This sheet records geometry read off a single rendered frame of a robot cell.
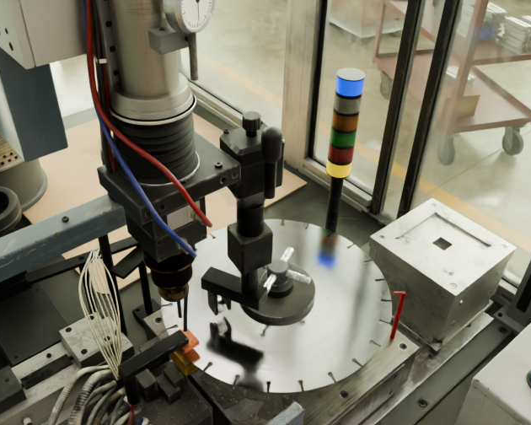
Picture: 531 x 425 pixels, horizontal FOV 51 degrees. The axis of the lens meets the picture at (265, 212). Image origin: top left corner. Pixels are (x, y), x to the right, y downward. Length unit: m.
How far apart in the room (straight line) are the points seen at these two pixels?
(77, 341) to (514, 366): 0.62
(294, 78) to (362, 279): 0.60
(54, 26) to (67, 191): 0.91
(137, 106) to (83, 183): 0.92
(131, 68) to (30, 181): 0.87
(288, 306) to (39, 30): 0.48
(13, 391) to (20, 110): 0.41
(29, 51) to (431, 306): 0.74
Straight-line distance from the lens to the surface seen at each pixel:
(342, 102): 0.94
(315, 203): 1.31
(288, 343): 0.76
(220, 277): 0.73
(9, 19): 0.50
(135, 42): 0.47
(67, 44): 0.51
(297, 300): 0.80
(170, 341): 0.73
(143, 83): 0.48
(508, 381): 0.86
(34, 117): 0.61
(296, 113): 1.34
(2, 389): 0.86
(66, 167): 1.47
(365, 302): 0.82
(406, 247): 1.00
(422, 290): 0.98
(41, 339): 0.97
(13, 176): 1.30
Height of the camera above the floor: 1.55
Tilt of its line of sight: 39 degrees down
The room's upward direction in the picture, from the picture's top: 2 degrees clockwise
